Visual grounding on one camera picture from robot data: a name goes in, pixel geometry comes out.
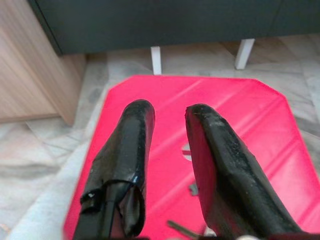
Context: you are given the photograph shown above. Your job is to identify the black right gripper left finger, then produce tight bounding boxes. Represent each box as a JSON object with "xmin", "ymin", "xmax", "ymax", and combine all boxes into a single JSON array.
[{"xmin": 73, "ymin": 99, "xmax": 156, "ymax": 240}]

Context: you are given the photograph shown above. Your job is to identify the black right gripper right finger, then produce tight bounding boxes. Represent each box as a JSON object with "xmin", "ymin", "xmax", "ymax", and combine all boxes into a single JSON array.
[{"xmin": 184, "ymin": 103, "xmax": 303, "ymax": 240}]

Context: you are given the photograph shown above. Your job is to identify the red plastic stool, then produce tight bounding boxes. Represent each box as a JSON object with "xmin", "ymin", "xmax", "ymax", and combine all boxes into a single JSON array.
[{"xmin": 62, "ymin": 74, "xmax": 320, "ymax": 240}]

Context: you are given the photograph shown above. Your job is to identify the light wood cabinet glass top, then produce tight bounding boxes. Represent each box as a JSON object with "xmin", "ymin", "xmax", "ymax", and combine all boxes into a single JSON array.
[{"xmin": 0, "ymin": 0, "xmax": 87, "ymax": 126}]

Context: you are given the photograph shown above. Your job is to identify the dark low TV cabinet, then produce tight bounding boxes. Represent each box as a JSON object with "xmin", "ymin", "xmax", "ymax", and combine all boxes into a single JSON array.
[{"xmin": 27, "ymin": 0, "xmax": 320, "ymax": 76}]

